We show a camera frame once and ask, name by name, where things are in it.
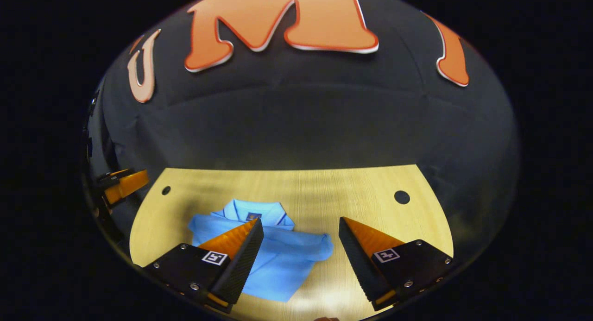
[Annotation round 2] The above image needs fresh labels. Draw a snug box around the light blue T-shirt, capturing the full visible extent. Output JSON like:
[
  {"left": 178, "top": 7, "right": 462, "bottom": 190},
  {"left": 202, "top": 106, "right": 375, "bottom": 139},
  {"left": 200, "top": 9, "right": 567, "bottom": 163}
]
[{"left": 188, "top": 199, "right": 334, "bottom": 303}]

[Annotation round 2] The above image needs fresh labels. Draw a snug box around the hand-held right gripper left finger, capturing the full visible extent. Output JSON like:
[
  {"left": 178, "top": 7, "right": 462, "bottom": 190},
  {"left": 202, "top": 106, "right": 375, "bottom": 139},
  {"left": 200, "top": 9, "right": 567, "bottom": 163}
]
[{"left": 143, "top": 217, "right": 265, "bottom": 315}]

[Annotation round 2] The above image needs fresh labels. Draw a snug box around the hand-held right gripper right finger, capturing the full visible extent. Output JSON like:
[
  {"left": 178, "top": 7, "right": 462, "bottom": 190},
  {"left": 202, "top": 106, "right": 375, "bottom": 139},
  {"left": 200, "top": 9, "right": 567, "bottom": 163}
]
[{"left": 338, "top": 216, "right": 454, "bottom": 312}]

